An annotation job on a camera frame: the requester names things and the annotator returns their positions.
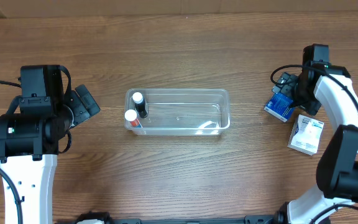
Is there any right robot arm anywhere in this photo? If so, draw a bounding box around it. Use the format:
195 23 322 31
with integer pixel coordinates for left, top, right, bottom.
264 44 358 223

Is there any white bandage box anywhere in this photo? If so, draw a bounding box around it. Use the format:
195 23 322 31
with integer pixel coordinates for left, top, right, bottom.
287 114 324 156

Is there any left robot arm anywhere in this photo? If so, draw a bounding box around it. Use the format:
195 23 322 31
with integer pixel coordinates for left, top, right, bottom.
0 65 100 223

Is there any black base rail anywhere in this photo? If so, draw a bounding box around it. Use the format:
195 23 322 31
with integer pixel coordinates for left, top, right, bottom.
54 211 291 224

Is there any orange tube white cap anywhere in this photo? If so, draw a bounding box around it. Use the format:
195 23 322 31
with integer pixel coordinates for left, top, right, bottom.
124 110 142 128

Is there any blue lozenge box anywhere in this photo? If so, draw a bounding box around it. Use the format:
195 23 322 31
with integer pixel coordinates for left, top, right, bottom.
264 93 295 123

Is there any black bottle white cap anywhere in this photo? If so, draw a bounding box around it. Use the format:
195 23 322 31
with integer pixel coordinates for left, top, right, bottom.
132 92 149 118

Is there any clear plastic container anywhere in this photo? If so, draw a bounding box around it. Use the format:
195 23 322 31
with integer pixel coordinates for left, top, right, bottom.
124 88 231 136

